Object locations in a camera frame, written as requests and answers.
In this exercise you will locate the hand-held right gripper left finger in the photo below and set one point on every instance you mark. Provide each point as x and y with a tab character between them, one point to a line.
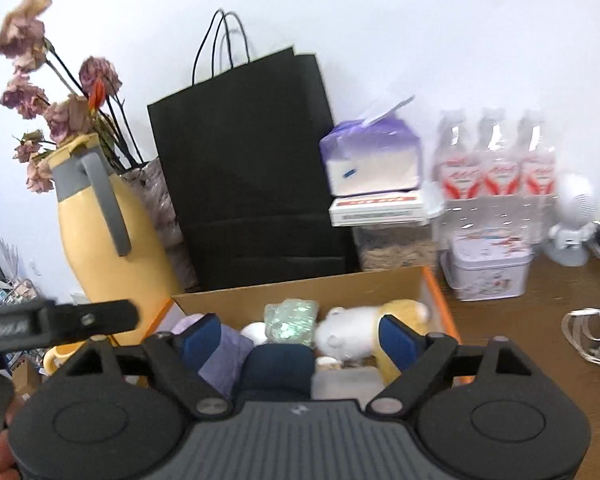
200	340

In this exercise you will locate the purple tissue pack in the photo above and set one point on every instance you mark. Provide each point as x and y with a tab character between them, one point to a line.
370	160

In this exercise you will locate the red cardboard box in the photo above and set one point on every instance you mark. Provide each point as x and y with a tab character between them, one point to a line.
360	285

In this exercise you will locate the white printed tin box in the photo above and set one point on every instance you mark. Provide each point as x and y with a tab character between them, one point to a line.
485	265

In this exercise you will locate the dark blue pencil case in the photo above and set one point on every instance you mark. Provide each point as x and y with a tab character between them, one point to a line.
275	370

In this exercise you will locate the dried rose bouquet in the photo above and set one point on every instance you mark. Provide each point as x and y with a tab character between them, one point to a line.
95	75

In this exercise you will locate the clear plastic jar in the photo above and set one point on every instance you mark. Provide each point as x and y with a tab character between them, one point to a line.
395	250

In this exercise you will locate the yellow mug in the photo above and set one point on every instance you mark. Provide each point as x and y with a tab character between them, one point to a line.
60	356

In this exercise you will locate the purple fuzzy towel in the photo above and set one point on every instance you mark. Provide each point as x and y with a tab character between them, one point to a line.
225	360

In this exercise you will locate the yellow thermos jug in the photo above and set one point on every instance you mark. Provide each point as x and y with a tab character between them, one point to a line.
100	270

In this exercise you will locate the white and yellow plush toy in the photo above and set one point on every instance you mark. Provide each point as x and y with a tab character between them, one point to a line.
350	332

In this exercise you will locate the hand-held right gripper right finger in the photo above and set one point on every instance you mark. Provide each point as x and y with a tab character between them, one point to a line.
397	342

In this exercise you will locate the white ribbed lid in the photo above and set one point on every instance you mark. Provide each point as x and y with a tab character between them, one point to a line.
253	332

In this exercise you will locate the metal storage rack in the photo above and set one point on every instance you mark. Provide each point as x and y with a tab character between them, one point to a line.
15	291

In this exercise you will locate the black paper bag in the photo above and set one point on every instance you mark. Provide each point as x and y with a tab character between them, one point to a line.
250	170

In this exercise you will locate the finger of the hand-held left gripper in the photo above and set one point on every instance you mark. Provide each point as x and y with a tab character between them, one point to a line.
105	317

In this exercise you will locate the red white flat box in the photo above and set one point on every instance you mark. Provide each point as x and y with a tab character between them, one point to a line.
377	209

